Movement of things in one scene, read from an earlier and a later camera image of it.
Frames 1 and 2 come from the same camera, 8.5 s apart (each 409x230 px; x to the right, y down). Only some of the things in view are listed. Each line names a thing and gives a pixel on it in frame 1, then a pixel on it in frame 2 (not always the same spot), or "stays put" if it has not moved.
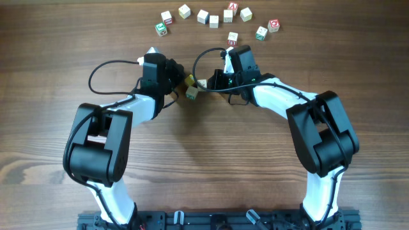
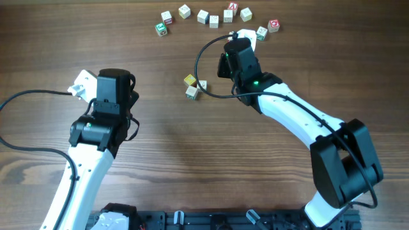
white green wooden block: x=192 y=92 stays put
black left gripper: x=176 y=74 -> x=134 y=96
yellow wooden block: x=190 y=80 stays put
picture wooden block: x=203 y=83 stays put
